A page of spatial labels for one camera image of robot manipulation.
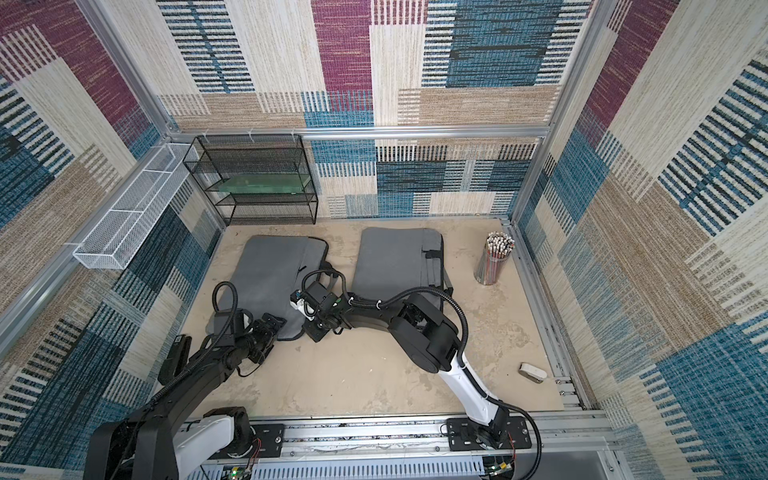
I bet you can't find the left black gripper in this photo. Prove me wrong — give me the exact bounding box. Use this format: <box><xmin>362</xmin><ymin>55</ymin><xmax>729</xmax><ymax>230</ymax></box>
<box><xmin>235</xmin><ymin>312</ymin><xmax>287</xmax><ymax>363</ymax></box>

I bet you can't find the grey laptop bag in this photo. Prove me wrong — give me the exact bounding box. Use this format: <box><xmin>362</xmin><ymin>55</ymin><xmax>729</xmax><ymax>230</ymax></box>
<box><xmin>230</xmin><ymin>235</ymin><xmax>329</xmax><ymax>341</ymax></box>
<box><xmin>351</xmin><ymin>227</ymin><xmax>452</xmax><ymax>307</ymax></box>

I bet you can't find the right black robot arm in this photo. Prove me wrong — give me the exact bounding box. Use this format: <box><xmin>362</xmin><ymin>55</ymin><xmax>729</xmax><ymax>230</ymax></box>
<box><xmin>290</xmin><ymin>281</ymin><xmax>529</xmax><ymax>449</ymax></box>

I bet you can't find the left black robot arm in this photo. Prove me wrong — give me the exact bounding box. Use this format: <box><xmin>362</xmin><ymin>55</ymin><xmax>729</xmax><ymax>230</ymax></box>
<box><xmin>83</xmin><ymin>309</ymin><xmax>286</xmax><ymax>479</ymax></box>

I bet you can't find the black stapler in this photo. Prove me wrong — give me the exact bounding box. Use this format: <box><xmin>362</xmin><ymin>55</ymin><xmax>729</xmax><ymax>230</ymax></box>
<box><xmin>157</xmin><ymin>334</ymin><xmax>192</xmax><ymax>386</ymax></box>

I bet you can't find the green tray on shelf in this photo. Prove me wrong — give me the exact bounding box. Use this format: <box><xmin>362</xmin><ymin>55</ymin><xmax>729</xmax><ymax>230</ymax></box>
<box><xmin>209</xmin><ymin>174</ymin><xmax>311</xmax><ymax>194</ymax></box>

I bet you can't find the cup of pencils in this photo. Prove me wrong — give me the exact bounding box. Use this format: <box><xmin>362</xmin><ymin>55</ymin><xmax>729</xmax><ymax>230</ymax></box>
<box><xmin>474</xmin><ymin>231</ymin><xmax>515</xmax><ymax>285</ymax></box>

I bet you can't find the white eraser block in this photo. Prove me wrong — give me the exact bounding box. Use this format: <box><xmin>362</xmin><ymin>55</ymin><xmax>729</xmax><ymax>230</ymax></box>
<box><xmin>518</xmin><ymin>362</ymin><xmax>549</xmax><ymax>384</ymax></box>

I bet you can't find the black wire mesh shelf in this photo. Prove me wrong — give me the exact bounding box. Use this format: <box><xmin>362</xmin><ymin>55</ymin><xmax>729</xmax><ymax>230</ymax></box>
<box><xmin>183</xmin><ymin>134</ymin><xmax>319</xmax><ymax>226</ymax></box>

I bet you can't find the white wire mesh basket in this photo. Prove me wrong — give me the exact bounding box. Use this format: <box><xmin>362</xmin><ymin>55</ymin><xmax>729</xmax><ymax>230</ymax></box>
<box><xmin>73</xmin><ymin>143</ymin><xmax>190</xmax><ymax>270</ymax></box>

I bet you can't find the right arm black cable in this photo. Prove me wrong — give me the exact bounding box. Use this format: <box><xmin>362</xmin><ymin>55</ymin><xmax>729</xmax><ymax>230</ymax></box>
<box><xmin>299</xmin><ymin>267</ymin><xmax>543</xmax><ymax>480</ymax></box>

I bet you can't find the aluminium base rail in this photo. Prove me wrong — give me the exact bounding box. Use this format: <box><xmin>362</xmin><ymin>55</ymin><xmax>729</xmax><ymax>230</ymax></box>
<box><xmin>185</xmin><ymin>410</ymin><xmax>633</xmax><ymax>479</ymax></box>

